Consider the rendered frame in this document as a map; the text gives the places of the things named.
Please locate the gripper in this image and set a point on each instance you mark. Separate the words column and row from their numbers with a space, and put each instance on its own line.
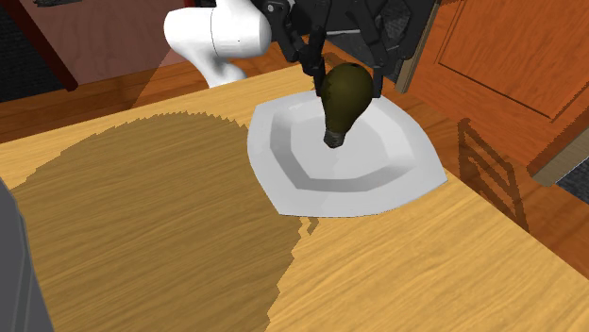
column 340, row 14

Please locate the dark olive light bulb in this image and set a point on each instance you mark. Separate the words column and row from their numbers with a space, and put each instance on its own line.
column 346, row 96

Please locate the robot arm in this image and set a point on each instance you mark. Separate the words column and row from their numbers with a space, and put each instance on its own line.
column 221, row 34

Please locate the white plate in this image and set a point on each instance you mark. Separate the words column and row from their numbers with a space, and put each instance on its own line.
column 359, row 184

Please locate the orange wooden door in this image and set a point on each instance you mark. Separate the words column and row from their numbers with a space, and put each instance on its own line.
column 506, row 50

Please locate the grey box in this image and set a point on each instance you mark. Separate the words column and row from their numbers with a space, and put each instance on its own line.
column 16, row 276

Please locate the dark red wooden post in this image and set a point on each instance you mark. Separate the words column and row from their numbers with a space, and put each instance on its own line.
column 41, row 46

